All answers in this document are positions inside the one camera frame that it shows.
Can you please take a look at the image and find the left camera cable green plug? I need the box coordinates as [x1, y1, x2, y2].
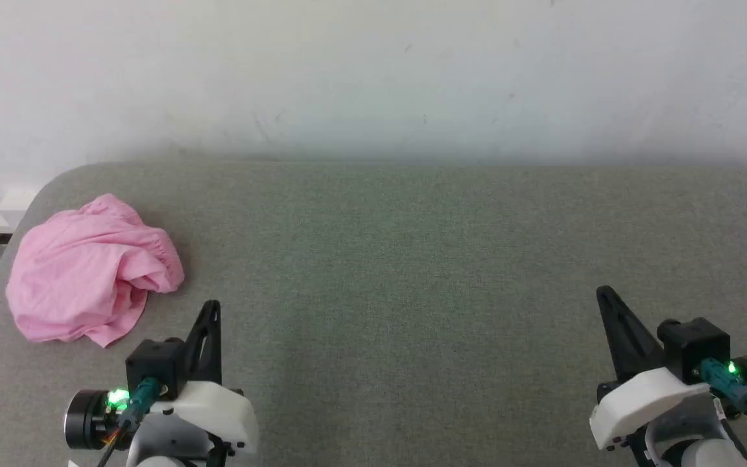
[97, 379, 161, 467]

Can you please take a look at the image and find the grey-green fabric sofa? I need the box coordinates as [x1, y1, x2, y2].
[0, 161, 747, 467]

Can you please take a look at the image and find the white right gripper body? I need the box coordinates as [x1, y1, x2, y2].
[589, 367, 711, 451]

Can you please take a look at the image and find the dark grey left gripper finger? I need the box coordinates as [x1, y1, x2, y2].
[202, 301, 223, 383]
[182, 301, 213, 385]

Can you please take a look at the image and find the pink cloth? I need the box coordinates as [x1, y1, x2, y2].
[5, 193, 186, 348]

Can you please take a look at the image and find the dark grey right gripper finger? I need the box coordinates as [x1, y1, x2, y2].
[604, 286, 666, 376]
[597, 286, 640, 382]

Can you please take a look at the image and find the camera cable green plug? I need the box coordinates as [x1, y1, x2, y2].
[698, 359, 747, 435]
[97, 379, 161, 467]

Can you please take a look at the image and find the right camera cable green plug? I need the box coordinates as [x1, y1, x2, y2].
[698, 359, 747, 435]

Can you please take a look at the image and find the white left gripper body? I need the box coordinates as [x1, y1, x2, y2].
[150, 380, 260, 456]

